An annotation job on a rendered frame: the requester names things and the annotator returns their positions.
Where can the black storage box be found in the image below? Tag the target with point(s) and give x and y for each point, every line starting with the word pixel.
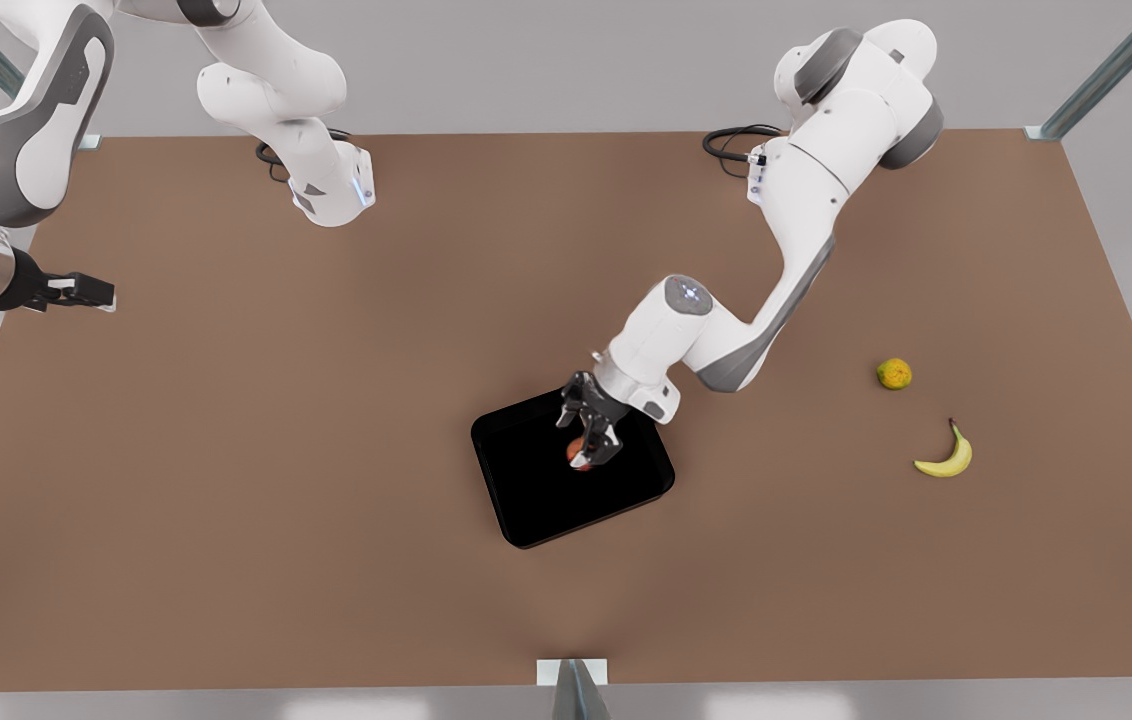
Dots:
pixel 536 490

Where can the red apple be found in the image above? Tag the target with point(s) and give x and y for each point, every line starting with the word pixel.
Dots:
pixel 575 451

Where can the yellow banana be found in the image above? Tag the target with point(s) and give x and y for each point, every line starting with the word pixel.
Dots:
pixel 946 465

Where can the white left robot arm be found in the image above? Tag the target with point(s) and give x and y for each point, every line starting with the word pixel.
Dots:
pixel 806 210

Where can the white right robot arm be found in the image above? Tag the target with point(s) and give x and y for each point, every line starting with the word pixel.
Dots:
pixel 16 130

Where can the yellow-green orange fruit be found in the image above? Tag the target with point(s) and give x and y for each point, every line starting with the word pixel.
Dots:
pixel 894 374

